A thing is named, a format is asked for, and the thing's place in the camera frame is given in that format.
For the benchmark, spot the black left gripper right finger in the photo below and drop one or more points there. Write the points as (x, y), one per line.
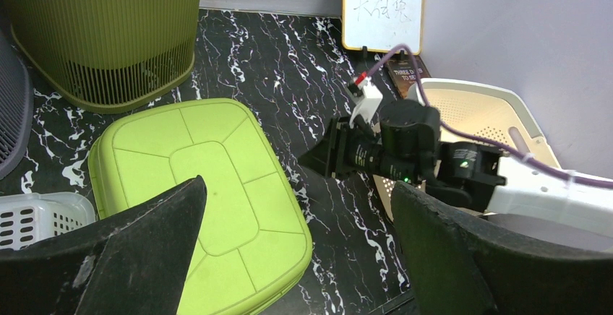
(462, 264)

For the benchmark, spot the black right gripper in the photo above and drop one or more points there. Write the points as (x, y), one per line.
(343, 150)

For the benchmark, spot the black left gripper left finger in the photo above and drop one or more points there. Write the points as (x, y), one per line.
(133, 262)

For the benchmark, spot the white perforated plastic basket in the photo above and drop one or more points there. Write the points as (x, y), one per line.
(29, 218)

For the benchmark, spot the grey slatted bin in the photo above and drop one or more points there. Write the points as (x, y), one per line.
(16, 108)

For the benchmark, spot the olive green slatted bin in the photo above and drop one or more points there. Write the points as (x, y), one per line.
(107, 56)

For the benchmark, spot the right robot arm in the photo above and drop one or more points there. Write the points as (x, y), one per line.
(474, 173)

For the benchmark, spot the picture card with flame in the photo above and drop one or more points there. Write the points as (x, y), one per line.
(402, 72)

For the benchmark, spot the yellow framed whiteboard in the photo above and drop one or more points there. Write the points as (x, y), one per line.
(379, 25)

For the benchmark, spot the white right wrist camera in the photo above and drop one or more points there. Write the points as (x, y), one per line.
(366, 96)

